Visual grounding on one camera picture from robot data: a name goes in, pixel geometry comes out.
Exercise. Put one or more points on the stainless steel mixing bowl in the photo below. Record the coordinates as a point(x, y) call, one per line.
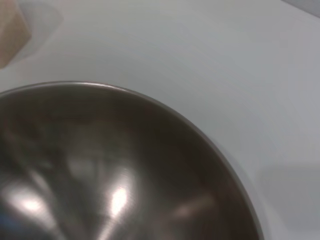
point(125, 162)

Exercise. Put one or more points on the white rice grains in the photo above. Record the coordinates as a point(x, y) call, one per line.
point(12, 35)

